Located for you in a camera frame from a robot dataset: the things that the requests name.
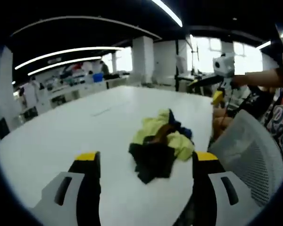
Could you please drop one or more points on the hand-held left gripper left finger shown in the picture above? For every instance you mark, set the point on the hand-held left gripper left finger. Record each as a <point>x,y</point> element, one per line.
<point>49,195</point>

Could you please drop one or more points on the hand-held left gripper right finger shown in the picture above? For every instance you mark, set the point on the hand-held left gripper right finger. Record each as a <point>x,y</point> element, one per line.
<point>245,200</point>

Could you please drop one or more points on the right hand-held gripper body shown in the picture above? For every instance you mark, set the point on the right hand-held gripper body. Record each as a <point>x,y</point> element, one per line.
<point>226,67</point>

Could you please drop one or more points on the yellow blue black garment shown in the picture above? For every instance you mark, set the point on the yellow blue black garment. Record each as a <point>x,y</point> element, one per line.
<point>155,155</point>

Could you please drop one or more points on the black metal stand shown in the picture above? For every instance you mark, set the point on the black metal stand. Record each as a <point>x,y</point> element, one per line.
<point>177,70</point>

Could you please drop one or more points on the short ceiling light strip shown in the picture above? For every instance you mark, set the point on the short ceiling light strip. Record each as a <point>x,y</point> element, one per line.
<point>265,44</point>

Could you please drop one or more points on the white mesh office chair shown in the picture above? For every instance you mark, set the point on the white mesh office chair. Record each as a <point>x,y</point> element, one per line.
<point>250,153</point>

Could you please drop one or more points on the person operator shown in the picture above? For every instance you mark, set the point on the person operator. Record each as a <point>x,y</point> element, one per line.
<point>280,122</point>

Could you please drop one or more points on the white square pillar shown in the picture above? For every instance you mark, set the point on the white square pillar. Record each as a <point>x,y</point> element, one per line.
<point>142,61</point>
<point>2,89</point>

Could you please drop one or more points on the straight ceiling light strip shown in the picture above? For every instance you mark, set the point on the straight ceiling light strip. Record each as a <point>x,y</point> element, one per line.
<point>169,13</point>

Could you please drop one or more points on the black cabinet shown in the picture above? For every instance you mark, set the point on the black cabinet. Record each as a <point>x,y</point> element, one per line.
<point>2,128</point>

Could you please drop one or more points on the dark cloth pile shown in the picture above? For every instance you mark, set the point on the dark cloth pile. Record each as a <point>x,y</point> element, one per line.
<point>115,76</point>

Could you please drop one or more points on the blue storage bin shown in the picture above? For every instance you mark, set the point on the blue storage bin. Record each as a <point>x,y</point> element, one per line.
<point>98,77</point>

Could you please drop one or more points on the white counter cabinets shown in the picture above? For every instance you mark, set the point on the white counter cabinets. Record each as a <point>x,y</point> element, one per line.
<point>85,90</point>

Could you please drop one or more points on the shorter curved ceiling light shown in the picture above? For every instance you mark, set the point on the shorter curved ceiling light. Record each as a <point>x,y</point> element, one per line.
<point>61,63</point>

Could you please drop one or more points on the long curved ceiling light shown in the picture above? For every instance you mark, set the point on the long curved ceiling light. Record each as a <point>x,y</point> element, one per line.
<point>73,50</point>

